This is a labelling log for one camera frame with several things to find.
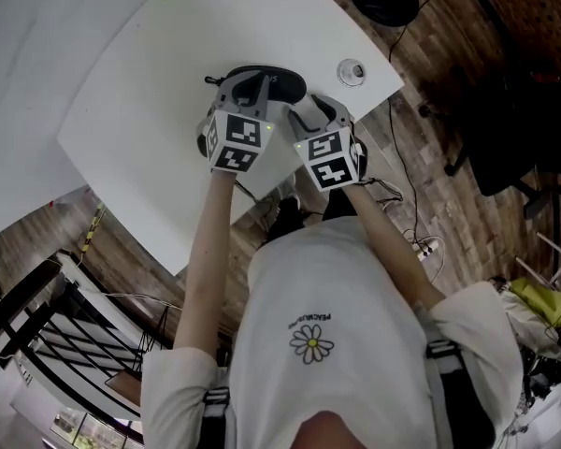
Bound black office chair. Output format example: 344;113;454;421
418;61;561;252

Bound person's right forearm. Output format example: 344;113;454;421
343;182;446;313

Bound clear glass cup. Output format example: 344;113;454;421
336;57;367;86

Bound yellow green plastic bag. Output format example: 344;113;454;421
509;276;561;327

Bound person's right black trouser leg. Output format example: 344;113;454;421
322;188;357;222

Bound person's black trouser leg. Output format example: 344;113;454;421
265;196;306;243
322;188;357;222

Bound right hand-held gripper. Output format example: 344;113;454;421
286;94;368;193

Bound black white harness strap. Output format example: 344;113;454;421
201;385;237;449
424;339;496;449

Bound yellow black striped tape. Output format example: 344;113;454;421
79;202;108;254

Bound person's left black trouser leg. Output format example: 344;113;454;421
265;196;306;243

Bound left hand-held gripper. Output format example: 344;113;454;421
195;72;276;176

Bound window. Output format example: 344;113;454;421
50;410;145;449

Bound brown wooden step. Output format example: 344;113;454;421
105;369;144;407

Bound white flower print t-shirt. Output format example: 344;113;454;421
139;217;525;449

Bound white power strip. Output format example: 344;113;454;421
410;236;440;258

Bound black metal stair railing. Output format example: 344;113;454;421
0;250;169;420

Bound person's left forearm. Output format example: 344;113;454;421
172;170;238;360

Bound black glasses case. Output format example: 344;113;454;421
204;65;308;105

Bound person's left white shoe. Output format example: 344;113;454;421
256;178;301;220

